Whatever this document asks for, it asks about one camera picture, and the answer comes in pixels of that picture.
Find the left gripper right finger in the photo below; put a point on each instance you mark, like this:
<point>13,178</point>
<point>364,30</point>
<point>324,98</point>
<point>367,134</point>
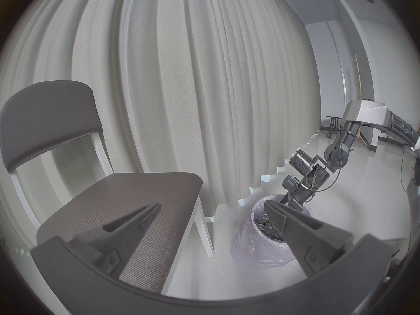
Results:
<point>308,241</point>

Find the dark small table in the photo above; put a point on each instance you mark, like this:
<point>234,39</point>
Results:
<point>334,123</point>

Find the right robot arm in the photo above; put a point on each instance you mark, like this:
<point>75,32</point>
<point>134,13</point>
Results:
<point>367,113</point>

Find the grey padded white chair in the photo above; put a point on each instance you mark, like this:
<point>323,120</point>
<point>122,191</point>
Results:
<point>114,202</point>

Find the purple plastic bag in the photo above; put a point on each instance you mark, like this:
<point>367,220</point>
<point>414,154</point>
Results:
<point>249,254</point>

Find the white trash bin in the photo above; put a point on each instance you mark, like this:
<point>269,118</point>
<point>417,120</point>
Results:
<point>262,248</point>

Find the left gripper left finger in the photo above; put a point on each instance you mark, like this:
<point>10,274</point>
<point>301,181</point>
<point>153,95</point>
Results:
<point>124,235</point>

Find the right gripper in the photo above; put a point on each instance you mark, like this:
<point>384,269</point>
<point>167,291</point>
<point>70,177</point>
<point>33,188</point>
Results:
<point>301,199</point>

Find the black plastic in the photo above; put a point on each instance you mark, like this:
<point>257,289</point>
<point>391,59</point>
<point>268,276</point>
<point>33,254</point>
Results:
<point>267,226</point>

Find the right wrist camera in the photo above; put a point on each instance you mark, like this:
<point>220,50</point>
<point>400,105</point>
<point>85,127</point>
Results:
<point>291,182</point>

